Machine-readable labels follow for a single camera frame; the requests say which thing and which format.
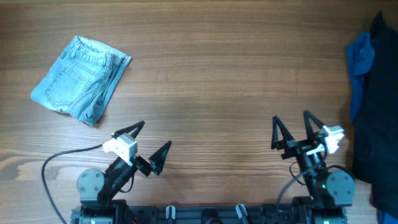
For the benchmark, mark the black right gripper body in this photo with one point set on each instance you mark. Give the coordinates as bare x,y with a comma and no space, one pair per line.
298,150

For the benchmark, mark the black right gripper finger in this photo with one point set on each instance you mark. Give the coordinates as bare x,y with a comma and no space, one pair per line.
281,137
309,118

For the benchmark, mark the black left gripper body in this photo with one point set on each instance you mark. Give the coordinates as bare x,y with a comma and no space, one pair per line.
122,167

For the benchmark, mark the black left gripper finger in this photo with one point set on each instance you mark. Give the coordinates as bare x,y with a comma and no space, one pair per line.
133,130
157,160

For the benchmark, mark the black shorts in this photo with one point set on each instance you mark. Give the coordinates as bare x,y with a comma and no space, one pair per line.
375,126

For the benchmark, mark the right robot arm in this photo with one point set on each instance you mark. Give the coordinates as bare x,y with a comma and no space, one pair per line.
331,188

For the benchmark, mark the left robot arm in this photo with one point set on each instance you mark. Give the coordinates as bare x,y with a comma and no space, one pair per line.
97,189

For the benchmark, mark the folded light blue jeans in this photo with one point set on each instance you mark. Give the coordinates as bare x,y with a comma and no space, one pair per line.
82,80

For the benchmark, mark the blue garment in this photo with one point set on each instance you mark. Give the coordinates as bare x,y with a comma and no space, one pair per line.
359,56

